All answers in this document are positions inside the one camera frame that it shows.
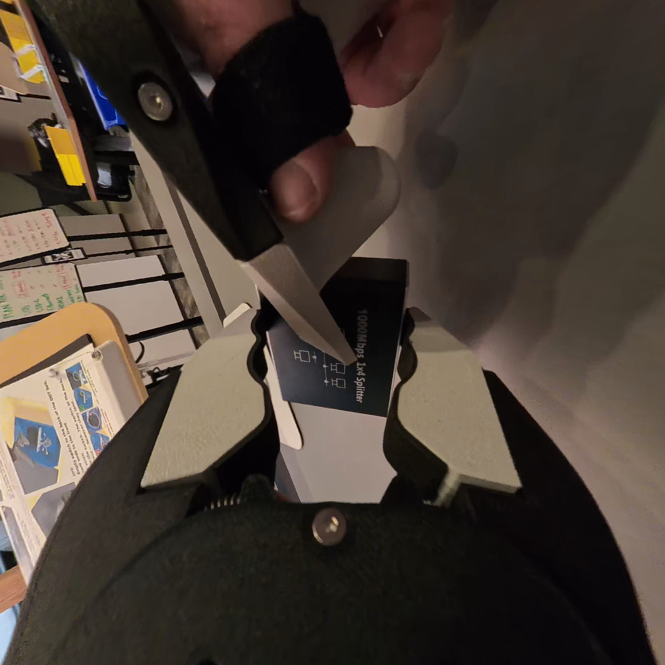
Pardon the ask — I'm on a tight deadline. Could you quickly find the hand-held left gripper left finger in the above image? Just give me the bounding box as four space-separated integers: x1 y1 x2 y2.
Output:
138 309 281 498

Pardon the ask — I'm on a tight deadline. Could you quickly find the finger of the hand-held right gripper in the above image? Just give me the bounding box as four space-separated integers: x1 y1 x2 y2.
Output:
241 241 355 365

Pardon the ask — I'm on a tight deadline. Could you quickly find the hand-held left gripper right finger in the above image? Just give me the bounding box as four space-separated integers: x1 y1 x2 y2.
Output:
382 307 523 507

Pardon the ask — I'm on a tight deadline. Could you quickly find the black ethernet splitter box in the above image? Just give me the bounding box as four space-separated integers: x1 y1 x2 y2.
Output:
265 258 409 419

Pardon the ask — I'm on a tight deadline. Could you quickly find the person's right hand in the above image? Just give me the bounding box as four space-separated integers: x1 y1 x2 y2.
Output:
195 0 453 225

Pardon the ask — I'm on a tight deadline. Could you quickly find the small blue parts bin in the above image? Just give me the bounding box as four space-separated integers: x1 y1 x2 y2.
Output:
78 57 127 131

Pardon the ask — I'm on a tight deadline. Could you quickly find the brown background work table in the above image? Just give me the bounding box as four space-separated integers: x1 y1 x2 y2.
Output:
15 0 133 203

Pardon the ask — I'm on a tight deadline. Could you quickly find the white metal document stand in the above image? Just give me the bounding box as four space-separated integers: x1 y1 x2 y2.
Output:
49 303 304 451

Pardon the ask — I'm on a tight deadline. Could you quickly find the small yellow parts bin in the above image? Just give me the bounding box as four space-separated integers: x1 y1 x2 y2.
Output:
44 125 88 186
0 10 46 84

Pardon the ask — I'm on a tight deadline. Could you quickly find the whiteboard with red writing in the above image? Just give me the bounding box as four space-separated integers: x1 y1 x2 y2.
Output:
0 208 72 264

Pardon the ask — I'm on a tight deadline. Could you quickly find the whiteboard with green writing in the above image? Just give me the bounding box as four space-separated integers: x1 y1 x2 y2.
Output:
0 262 86 329

